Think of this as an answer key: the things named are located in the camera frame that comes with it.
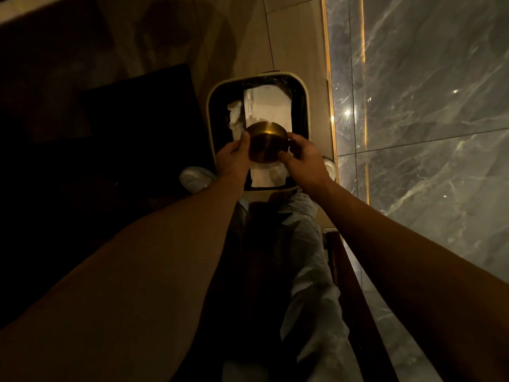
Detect person's left hand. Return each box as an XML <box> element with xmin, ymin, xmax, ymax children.
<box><xmin>215</xmin><ymin>131</ymin><xmax>251</xmax><ymax>185</ymax></box>

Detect person's right hand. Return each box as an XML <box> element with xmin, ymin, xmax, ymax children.
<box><xmin>278</xmin><ymin>132</ymin><xmax>332</xmax><ymax>192</ymax></box>

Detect round brass ashtray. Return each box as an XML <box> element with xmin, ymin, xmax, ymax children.
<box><xmin>245</xmin><ymin>121</ymin><xmax>290</xmax><ymax>163</ymax></box>

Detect person's left forearm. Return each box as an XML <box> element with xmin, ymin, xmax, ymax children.
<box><xmin>0</xmin><ymin>174</ymin><xmax>246</xmax><ymax>382</ymax></box>

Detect person's right forearm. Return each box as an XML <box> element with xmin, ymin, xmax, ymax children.
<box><xmin>306</xmin><ymin>180</ymin><xmax>509</xmax><ymax>382</ymax></box>

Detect cream rectangular waste bin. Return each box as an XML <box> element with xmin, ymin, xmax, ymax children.
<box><xmin>205</xmin><ymin>71</ymin><xmax>311</xmax><ymax>203</ymax></box>

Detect white crumpled paper tissue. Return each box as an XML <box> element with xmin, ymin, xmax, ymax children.
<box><xmin>227</xmin><ymin>100</ymin><xmax>246</xmax><ymax>142</ymax></box>

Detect black bin liner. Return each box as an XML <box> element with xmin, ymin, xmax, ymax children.
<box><xmin>208</xmin><ymin>75</ymin><xmax>309</xmax><ymax>191</ymax></box>

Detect white flat paper sheet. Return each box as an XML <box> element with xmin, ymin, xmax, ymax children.
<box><xmin>243</xmin><ymin>84</ymin><xmax>293</xmax><ymax>189</ymax></box>

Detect person's white left shoe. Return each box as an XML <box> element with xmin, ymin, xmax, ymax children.
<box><xmin>178</xmin><ymin>166</ymin><xmax>218</xmax><ymax>194</ymax></box>

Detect gold metal trim strip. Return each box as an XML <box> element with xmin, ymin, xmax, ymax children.
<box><xmin>320</xmin><ymin>0</ymin><xmax>339</xmax><ymax>183</ymax></box>

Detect dark floor mat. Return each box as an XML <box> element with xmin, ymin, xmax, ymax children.
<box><xmin>32</xmin><ymin>63</ymin><xmax>215</xmax><ymax>203</ymax></box>

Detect person's grey trousers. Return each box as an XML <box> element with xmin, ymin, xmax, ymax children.
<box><xmin>171</xmin><ymin>189</ymin><xmax>364</xmax><ymax>382</ymax></box>

